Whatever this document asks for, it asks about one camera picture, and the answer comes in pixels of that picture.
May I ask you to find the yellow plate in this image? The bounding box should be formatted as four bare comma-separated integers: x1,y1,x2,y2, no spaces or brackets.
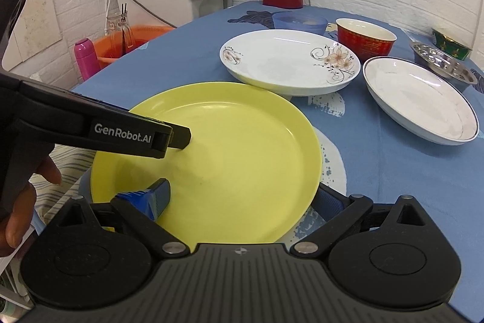
90,82,322,247

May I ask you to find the white plate dark rim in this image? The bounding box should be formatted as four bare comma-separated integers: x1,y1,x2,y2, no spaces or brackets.
362,57,479,146

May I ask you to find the white floral plate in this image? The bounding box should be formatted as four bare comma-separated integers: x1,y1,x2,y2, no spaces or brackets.
219,29,361,97

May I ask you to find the red bowl white inside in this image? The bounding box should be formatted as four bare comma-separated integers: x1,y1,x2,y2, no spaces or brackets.
335,18,397,64

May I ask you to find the stainless steel bowl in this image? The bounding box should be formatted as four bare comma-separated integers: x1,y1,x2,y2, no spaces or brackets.
409,42,478,92

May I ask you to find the translucent blue plastic bowl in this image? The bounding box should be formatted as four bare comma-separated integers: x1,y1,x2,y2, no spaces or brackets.
272,12,328,35

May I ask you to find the person's left hand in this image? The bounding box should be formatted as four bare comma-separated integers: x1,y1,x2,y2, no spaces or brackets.
1,156,61,257

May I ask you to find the pink bottle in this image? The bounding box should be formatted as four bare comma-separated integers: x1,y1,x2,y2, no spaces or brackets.
74,38,101,81

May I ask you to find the glass bottle with sticks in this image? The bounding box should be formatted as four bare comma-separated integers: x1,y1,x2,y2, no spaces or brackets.
107,3,135,56

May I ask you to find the orange plastic basin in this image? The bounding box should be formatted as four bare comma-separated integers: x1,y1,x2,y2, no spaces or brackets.
93,25,173,69

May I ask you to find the green gold patterned bowl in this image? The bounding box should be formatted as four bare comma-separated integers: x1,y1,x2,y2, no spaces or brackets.
432,29,471,61

